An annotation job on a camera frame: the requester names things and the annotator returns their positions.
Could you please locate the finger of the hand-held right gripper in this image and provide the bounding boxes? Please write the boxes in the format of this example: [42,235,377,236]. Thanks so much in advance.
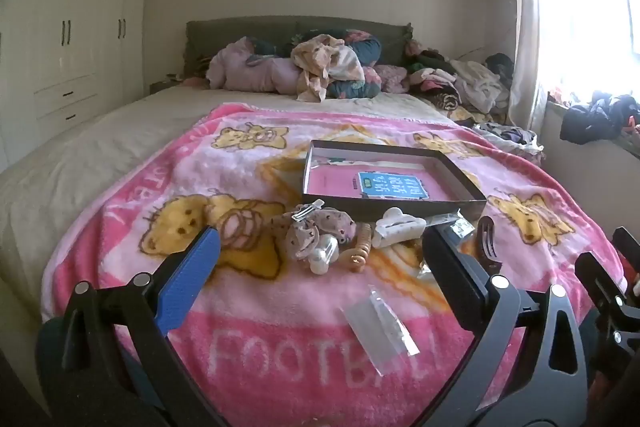
[574,251,640,358]
[612,227,640,270]

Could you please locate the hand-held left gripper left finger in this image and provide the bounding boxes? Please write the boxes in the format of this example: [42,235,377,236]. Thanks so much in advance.
[60,224,231,427]

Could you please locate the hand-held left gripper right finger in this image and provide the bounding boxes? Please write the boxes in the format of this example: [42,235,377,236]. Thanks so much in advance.
[421,223,588,427]

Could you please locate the small clear earring bag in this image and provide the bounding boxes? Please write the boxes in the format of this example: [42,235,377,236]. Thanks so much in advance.
[427,212,475,239]

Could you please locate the brown claw clip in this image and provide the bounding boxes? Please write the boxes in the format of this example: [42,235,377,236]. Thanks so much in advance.
[472,216,502,275]

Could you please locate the white claw clip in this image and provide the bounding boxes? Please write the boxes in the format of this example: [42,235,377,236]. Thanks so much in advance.
[372,207,427,249]

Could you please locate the orange spiral hair tie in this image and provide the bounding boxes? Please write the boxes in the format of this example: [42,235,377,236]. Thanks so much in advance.
[342,223,373,267]

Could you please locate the long clear plastic bag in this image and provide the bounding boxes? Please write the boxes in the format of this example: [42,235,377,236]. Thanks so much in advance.
[344,285,421,376]

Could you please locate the pearl hair clip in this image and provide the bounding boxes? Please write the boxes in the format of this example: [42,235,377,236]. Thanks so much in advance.
[309,234,341,275]

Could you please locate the spotted fabric scrunchie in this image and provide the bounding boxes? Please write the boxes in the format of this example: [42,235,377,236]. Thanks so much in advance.
[272,207,358,260]

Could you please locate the dark cardboard box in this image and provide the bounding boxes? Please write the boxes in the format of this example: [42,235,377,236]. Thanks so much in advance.
[301,139,488,224]

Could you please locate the pink printed bear blanket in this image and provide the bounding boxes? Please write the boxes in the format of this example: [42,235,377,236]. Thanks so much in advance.
[40,102,626,427]

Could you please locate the dark clothes on sill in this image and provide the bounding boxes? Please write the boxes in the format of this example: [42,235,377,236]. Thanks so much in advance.
[559,91,640,145]

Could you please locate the silver hair clip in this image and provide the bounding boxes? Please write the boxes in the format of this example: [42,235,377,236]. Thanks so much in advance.
[291,202,326,222]

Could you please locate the laundry basket with clothes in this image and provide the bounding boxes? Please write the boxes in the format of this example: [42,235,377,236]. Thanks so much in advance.
[472,119,546,165]

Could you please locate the bed with beige sheet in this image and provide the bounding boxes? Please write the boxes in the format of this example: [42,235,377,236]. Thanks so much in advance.
[0,84,551,308]

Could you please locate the pile of clothes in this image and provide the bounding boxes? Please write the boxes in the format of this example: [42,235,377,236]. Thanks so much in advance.
[405,39,516,122]

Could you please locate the pink clothing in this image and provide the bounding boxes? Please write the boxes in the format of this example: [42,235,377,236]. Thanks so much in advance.
[375,64,416,94]

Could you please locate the purple pillow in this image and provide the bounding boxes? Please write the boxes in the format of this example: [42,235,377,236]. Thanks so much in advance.
[206,37,306,95]

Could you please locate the dark floral quilt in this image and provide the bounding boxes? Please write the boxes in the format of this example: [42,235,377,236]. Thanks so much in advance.
[300,29,383,100]

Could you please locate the beige floral cloth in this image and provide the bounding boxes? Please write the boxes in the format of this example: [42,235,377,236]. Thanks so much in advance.
[291,34,366,102]

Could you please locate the window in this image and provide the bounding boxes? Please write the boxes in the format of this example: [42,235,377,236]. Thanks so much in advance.
[530,0,640,102]

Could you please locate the cream curtain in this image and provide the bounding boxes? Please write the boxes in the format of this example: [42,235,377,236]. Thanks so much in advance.
[507,0,548,132]

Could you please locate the cream wardrobe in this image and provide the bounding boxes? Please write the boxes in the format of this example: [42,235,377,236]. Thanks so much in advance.
[0,0,158,168]

